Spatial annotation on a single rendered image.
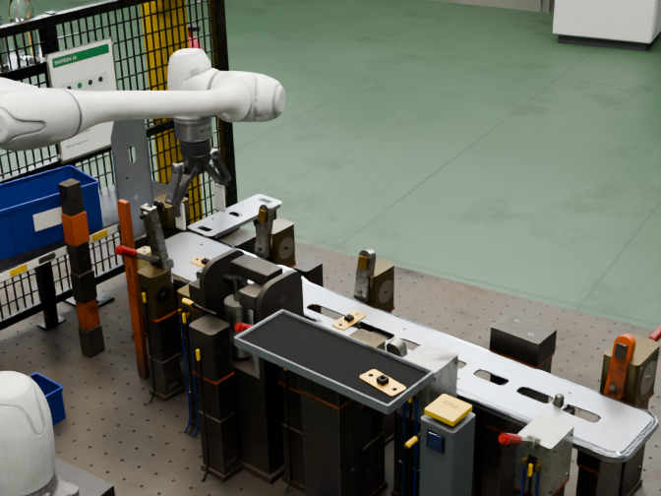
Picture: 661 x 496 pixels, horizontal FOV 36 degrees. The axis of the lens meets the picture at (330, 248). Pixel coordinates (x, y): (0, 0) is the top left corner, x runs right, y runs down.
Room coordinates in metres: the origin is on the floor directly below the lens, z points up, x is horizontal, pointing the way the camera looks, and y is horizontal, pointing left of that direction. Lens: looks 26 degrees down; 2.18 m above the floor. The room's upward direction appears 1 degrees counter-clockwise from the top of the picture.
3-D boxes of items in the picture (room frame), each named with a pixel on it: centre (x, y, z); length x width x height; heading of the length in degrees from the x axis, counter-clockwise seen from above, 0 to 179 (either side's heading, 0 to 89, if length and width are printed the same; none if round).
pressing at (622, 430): (2.02, -0.06, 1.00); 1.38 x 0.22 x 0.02; 50
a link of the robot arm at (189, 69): (2.32, 0.31, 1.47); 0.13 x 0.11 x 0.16; 65
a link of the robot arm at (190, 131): (2.32, 0.32, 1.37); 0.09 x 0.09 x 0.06
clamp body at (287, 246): (2.46, 0.13, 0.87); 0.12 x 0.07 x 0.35; 140
